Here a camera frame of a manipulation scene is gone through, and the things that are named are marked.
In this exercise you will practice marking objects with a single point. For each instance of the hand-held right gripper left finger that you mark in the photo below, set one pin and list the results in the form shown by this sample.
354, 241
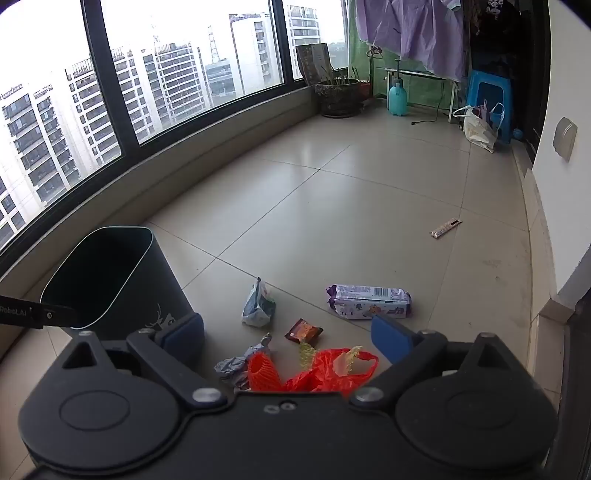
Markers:
184, 334

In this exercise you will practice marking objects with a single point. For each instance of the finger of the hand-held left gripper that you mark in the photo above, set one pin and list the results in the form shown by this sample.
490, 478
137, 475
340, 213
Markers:
41, 314

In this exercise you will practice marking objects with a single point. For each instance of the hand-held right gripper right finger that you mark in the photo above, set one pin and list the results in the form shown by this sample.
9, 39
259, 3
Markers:
388, 337

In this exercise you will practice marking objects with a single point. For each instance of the purple wet wipes packet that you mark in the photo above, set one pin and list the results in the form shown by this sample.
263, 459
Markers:
369, 300

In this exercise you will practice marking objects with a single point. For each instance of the blue grey paper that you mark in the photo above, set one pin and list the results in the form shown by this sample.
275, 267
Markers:
233, 367

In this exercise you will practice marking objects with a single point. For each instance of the dark teal trash bin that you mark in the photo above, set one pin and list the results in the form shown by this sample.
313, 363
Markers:
157, 277

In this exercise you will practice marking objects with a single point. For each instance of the red plastic bag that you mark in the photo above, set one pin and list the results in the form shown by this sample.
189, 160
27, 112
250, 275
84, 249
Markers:
323, 378

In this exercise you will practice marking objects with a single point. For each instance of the white blue wrapper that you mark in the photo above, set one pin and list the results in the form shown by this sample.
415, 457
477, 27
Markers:
258, 307

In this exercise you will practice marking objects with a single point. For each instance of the brown snack wrapper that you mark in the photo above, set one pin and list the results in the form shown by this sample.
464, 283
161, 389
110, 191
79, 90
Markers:
302, 331

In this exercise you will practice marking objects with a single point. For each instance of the long striped wrapper strip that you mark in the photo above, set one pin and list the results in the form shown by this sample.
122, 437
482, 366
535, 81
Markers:
445, 228

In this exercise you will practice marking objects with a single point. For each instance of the yellow mesh net piece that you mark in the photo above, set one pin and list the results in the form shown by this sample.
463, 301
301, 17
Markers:
305, 354

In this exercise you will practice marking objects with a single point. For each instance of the white plastic bag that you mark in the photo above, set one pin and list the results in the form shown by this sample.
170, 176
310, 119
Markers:
480, 134

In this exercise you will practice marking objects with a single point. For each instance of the teal spray bottle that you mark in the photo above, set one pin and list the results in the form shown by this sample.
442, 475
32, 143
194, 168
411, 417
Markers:
398, 99

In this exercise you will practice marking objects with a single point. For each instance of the small blue ball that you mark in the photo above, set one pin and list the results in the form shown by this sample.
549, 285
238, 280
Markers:
517, 134

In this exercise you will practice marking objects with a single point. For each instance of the dark patterned flower pot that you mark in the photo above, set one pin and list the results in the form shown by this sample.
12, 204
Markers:
339, 99

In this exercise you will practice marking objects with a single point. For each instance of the small red pot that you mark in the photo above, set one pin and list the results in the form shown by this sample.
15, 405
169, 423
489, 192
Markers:
365, 90

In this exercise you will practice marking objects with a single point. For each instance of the white metal rack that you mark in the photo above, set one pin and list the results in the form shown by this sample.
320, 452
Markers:
415, 72

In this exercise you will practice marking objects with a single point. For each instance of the blue plastic stool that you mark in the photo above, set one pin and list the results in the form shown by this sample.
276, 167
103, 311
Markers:
489, 83

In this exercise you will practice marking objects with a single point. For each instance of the brown picture board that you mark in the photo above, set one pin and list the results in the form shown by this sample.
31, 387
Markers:
314, 62

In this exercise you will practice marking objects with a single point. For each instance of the clothes hanger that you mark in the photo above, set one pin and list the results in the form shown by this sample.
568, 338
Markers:
375, 51

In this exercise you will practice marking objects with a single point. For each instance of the purple hanging cloth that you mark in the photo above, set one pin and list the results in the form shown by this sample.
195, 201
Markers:
415, 32

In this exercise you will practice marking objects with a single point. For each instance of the dark hanging clothes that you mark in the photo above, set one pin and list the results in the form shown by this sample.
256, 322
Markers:
498, 37

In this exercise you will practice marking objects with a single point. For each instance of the black window frame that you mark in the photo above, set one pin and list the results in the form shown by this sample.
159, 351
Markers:
106, 78

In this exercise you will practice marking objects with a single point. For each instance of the grey wall socket cover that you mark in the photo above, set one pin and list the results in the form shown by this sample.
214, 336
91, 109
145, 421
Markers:
564, 138

